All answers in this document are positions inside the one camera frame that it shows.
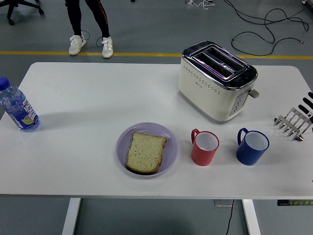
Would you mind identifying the red cup with handle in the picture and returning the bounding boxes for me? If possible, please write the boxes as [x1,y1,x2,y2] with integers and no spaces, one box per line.
[190,128,220,167]

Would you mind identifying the thin black hanging cable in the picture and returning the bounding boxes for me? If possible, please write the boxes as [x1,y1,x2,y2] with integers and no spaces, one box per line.
[224,199,235,235]

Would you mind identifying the metal toast rack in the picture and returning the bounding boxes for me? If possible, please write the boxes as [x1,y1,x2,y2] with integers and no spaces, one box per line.
[273,107,313,142]

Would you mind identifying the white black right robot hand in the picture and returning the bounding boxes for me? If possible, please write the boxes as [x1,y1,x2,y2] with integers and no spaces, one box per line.
[297,92,313,117]

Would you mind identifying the thin black looped cable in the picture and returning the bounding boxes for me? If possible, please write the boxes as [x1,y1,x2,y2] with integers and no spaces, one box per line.
[80,29,106,47]

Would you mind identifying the blue cup with handle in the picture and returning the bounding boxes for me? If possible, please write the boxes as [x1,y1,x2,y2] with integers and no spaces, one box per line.
[236,127,270,166]

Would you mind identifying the white cords on floor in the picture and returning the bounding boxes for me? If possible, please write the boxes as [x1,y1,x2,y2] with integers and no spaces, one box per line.
[184,0,216,10]

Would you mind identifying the black office chair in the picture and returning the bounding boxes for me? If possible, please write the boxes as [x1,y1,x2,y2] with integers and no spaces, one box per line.
[0,0,45,25]

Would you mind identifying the water bottle with blue cap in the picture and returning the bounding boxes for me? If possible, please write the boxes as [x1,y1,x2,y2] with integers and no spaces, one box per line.
[0,76,41,133]

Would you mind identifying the white table leg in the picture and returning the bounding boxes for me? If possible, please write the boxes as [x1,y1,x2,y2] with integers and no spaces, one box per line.
[242,199,261,235]
[61,197,82,235]

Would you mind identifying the slice of toast bread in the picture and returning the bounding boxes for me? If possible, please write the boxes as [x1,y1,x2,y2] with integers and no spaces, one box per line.
[125,131,168,175]

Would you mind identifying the desk height control panel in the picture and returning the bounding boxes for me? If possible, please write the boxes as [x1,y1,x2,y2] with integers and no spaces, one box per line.
[277,199,313,207]

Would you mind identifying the purple round plate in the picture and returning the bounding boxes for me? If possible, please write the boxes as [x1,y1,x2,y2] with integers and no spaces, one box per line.
[115,122,179,180]

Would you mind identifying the cream and chrome toaster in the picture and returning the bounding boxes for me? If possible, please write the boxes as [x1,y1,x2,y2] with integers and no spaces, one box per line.
[177,40,260,125]

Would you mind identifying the person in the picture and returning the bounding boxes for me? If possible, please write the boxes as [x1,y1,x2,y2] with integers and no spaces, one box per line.
[64,0,114,59]

